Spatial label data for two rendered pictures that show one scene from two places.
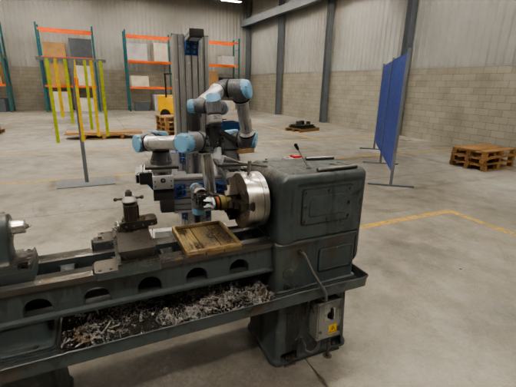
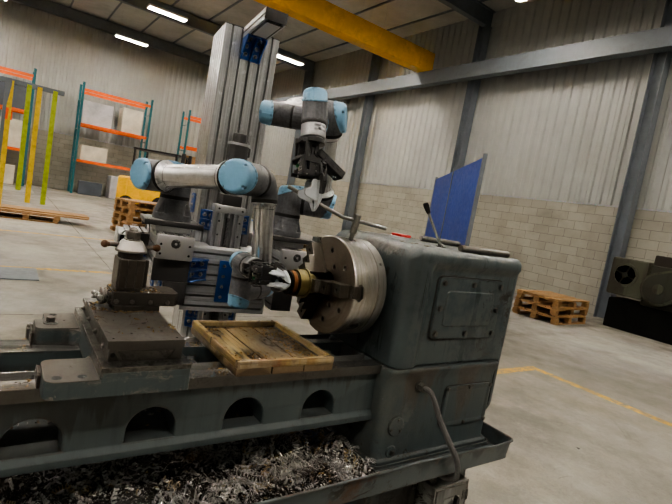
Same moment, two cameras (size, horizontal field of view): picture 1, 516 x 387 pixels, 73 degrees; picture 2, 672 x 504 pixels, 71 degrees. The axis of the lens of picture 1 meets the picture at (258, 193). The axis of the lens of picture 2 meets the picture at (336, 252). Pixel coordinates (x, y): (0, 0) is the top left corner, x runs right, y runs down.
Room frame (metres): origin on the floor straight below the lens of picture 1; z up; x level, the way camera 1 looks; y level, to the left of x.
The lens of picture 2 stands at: (0.41, 0.37, 1.33)
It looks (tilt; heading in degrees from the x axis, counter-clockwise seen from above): 5 degrees down; 349
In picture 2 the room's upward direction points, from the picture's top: 10 degrees clockwise
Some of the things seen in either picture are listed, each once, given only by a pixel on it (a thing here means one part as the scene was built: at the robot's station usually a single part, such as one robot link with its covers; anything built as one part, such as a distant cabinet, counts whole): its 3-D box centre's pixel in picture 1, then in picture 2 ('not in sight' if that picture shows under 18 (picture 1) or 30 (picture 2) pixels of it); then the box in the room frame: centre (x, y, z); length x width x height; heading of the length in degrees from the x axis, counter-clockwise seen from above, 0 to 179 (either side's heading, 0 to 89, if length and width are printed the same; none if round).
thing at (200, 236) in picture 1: (205, 237); (259, 343); (1.80, 0.29, 0.89); 0.36 x 0.30 x 0.04; 25
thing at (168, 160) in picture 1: (160, 156); (173, 207); (2.42, 0.69, 1.21); 0.15 x 0.15 x 0.10
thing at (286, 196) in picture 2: (230, 138); (291, 199); (2.57, 0.21, 1.33); 0.13 x 0.12 x 0.14; 78
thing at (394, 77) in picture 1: (386, 113); (441, 235); (8.17, -2.89, 1.18); 4.12 x 0.80 x 2.35; 167
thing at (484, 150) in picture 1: (482, 156); (551, 306); (8.21, -5.30, 0.22); 1.25 x 0.86 x 0.44; 118
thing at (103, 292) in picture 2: (136, 223); (135, 298); (1.72, 0.64, 0.99); 0.20 x 0.10 x 0.05; 115
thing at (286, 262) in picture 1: (298, 282); (388, 448); (2.09, -0.29, 0.43); 0.60 x 0.48 x 0.86; 115
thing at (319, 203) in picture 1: (304, 194); (418, 293); (2.09, -0.29, 1.06); 0.59 x 0.48 x 0.39; 115
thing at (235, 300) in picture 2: (200, 205); (242, 291); (2.06, 0.36, 0.98); 0.11 x 0.08 x 0.11; 146
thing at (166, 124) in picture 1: (179, 127); (148, 218); (11.33, 2.59, 0.36); 1.26 x 0.86 x 0.73; 127
